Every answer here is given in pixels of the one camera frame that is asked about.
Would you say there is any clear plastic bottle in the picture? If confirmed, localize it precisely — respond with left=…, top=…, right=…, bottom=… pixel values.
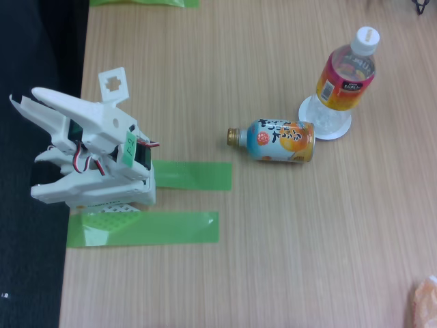
left=309, top=25, right=382, bottom=135

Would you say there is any orange juice bottle can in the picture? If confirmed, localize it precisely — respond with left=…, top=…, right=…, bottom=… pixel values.
left=227, top=118, right=315, bottom=164

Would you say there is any green plastic sheet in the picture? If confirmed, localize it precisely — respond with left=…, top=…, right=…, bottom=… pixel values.
left=89, top=0, right=200, bottom=8

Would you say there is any long green tape strip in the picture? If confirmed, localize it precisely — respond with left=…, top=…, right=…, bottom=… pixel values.
left=67, top=210, right=220, bottom=249

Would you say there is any white round plate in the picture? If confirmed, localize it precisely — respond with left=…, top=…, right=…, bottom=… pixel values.
left=298, top=94, right=352, bottom=141

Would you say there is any orange plastic bag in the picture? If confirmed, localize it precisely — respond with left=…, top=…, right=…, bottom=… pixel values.
left=411, top=275, right=437, bottom=328

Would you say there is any black cable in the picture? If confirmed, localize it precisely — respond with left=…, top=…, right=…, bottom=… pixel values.
left=411, top=0, right=432, bottom=16

